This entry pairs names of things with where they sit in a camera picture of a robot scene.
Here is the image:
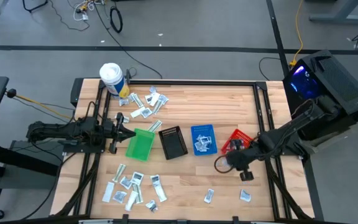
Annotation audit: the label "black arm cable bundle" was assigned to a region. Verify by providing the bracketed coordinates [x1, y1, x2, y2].
[264, 158, 312, 222]
[54, 152, 102, 218]

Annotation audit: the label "black aluminium table frame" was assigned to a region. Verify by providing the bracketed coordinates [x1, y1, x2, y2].
[51, 77, 315, 224]

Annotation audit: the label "yellow extension cable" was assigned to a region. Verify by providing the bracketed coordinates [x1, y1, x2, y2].
[289, 0, 305, 68]

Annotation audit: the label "black plastic basket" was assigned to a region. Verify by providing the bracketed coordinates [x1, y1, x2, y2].
[158, 125, 189, 161]

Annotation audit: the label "black cable loop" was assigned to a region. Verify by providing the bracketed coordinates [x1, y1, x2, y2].
[258, 56, 282, 82]

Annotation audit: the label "thin black cable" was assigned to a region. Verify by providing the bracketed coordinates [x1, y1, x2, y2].
[47, 0, 91, 32]

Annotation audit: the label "black control box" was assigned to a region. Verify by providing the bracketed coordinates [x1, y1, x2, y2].
[70, 77, 85, 108]

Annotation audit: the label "grey desk leg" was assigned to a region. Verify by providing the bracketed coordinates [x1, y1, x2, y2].
[305, 0, 358, 25]

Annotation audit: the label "long black cable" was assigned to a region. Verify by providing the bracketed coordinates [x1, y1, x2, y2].
[93, 0, 163, 80]

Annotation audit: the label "crumpled silver dark packet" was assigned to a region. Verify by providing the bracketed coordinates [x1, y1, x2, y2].
[145, 199, 158, 213]

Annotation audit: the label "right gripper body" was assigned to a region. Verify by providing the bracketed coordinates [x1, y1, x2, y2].
[228, 149, 254, 173]

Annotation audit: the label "blue plastic basket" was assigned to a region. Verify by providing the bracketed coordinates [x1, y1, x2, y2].
[190, 124, 218, 156]

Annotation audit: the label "white power cords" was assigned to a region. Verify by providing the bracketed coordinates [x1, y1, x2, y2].
[72, 0, 105, 22]

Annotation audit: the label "yellow cable with black knob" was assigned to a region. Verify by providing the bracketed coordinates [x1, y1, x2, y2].
[6, 88, 73, 120]

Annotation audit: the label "green plastic basket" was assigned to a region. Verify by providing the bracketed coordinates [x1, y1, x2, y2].
[125, 128, 156, 162]

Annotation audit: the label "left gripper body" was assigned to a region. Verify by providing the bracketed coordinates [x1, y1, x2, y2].
[104, 112, 125, 155]

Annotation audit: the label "white wipes canister blue label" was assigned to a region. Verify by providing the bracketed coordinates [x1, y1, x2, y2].
[99, 62, 131, 100]

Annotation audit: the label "right wrist cable loop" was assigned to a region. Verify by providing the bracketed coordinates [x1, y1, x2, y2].
[213, 154, 233, 174]

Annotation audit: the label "black computer tower blue light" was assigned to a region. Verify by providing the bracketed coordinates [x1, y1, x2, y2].
[282, 49, 358, 141]

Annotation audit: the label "coiled black cable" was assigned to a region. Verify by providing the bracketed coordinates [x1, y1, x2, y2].
[109, 5, 124, 34]

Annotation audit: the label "red plastic basket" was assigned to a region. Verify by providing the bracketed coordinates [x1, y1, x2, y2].
[221, 128, 255, 156]

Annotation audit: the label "long white packet dark end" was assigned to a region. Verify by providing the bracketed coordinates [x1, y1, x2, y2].
[149, 174, 168, 203]

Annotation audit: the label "black stand base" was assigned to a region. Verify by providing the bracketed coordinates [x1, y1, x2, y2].
[22, 0, 49, 13]

